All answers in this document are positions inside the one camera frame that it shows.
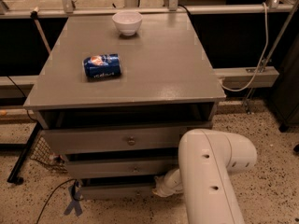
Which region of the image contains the grey drawer cabinet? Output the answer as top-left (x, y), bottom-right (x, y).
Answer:
top-left (23, 12), bottom-right (227, 201)

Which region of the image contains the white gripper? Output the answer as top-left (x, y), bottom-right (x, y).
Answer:
top-left (152, 175), bottom-right (175, 197)

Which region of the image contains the wooden stick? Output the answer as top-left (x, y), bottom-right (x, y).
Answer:
top-left (30, 7), bottom-right (51, 53)

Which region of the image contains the white bowl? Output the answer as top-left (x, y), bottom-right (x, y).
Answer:
top-left (112, 11), bottom-right (143, 35)

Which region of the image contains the white cable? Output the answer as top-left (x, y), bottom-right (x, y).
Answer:
top-left (219, 2), bottom-right (269, 93)

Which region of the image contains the black floor cable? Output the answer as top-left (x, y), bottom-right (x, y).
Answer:
top-left (36, 178), bottom-right (77, 224)

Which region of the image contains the black cable at left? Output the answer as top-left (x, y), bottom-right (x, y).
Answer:
top-left (7, 76), bottom-right (38, 123)

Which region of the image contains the grey drawer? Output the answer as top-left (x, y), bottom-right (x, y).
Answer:
top-left (42, 120), bottom-right (214, 156)
top-left (66, 155), bottom-right (178, 179)
top-left (80, 175), bottom-right (155, 200)

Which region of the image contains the grey top drawer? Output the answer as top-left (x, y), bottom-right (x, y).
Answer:
top-left (42, 120), bottom-right (214, 156)

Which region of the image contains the black metal frame leg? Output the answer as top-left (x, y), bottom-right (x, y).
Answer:
top-left (7, 123), bottom-right (41, 185)

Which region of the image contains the grey middle drawer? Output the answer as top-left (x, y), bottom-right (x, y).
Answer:
top-left (66, 155), bottom-right (178, 179)

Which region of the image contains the wire mesh basket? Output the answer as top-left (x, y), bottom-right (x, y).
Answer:
top-left (30, 135), bottom-right (66, 174)

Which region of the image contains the grey bottom drawer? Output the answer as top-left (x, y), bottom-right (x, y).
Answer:
top-left (80, 175), bottom-right (155, 200)

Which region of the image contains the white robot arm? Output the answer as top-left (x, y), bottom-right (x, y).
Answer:
top-left (153, 129), bottom-right (257, 224)

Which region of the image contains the blue tape cross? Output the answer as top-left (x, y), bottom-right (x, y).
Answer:
top-left (64, 185), bottom-right (83, 217)

